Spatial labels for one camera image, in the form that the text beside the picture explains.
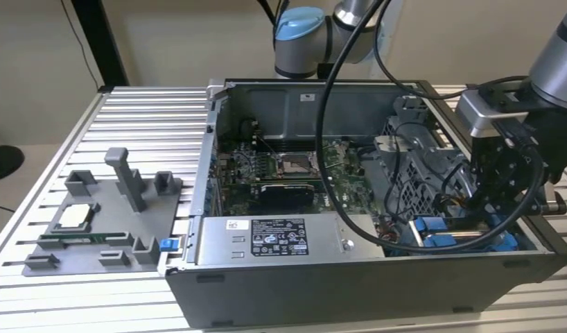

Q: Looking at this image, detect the multicoloured disk power wire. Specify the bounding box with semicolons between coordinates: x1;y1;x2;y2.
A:
377;193;472;248

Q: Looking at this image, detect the hard disk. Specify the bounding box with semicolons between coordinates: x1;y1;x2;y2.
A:
412;213;520;254

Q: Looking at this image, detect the grey metal drive cage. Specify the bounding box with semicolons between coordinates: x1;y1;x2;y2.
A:
370;96;478;223

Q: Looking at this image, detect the green motherboard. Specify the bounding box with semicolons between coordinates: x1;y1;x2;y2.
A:
215;137;381;216

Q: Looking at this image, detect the CPU socket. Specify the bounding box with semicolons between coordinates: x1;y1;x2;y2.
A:
275;151;324;180

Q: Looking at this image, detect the black graphics card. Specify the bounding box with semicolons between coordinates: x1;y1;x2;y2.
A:
251;182;318;214

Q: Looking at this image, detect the dark grey PC case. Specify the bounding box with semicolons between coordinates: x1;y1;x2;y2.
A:
157;78;567;329

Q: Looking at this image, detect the silver power supply unit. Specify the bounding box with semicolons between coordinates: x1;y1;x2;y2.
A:
194;214;388;266

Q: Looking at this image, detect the grey parts rack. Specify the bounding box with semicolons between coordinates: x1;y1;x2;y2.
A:
21;147;187;278

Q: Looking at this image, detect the green RAM stick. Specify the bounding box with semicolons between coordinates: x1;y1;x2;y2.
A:
39;232;129;244

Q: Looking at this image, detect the silver CPU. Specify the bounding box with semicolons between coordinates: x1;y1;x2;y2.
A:
55;204;98;230

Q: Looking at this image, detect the black round stand base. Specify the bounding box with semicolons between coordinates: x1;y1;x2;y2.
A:
0;145;25;183

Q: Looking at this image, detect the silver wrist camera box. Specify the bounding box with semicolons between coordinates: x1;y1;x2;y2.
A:
454;88;529;138

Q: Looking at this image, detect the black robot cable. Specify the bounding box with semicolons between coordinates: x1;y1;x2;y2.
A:
372;13;529;102
314;0;544;251

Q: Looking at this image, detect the black upright post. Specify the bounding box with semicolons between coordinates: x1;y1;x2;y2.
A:
71;0;130;88

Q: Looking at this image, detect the thin black wall cable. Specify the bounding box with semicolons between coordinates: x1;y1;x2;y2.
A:
59;0;101;93

